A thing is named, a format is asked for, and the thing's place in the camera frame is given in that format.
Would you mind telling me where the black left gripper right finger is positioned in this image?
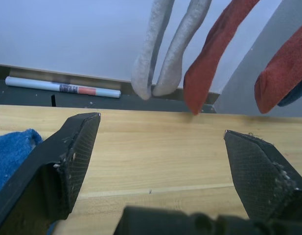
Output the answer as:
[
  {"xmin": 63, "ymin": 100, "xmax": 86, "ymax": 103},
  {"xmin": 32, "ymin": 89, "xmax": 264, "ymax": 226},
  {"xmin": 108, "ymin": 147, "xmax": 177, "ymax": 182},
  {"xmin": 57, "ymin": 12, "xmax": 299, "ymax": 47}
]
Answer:
[{"xmin": 223, "ymin": 129, "xmax": 302, "ymax": 220}]

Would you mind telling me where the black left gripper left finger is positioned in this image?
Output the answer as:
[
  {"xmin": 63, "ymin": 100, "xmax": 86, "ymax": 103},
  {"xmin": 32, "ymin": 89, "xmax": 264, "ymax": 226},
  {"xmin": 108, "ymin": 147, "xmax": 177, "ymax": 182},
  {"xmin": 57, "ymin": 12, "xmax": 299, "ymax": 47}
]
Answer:
[{"xmin": 0, "ymin": 112, "xmax": 102, "ymax": 235}]

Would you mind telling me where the blue sock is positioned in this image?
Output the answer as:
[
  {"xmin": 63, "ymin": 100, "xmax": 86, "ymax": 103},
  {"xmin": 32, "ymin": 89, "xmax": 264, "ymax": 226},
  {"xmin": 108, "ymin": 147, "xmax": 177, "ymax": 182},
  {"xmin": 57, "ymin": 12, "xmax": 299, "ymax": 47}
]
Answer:
[
  {"xmin": 277, "ymin": 78, "xmax": 302, "ymax": 107},
  {"xmin": 0, "ymin": 128, "xmax": 44, "ymax": 197}
]

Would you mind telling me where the red sock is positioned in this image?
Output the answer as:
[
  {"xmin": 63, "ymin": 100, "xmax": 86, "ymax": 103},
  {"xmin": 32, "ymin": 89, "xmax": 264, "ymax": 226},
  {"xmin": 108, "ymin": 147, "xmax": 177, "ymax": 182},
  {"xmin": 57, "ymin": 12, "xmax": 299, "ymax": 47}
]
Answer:
[
  {"xmin": 183, "ymin": 0, "xmax": 260, "ymax": 116},
  {"xmin": 254, "ymin": 21, "xmax": 302, "ymax": 115}
]

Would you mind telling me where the white paper roll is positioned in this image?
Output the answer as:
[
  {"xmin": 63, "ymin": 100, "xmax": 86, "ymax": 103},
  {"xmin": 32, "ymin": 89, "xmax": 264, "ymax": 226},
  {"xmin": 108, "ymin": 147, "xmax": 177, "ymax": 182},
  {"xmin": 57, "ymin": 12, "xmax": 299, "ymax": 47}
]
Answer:
[{"xmin": 5, "ymin": 75, "xmax": 122, "ymax": 99}]

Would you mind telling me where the gray sock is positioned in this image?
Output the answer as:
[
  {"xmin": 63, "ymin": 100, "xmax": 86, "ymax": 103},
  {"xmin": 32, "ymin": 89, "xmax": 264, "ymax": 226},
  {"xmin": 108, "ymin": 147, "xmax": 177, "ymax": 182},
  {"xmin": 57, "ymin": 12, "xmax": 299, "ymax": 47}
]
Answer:
[
  {"xmin": 130, "ymin": 0, "xmax": 176, "ymax": 101},
  {"xmin": 152, "ymin": 0, "xmax": 213, "ymax": 97}
]

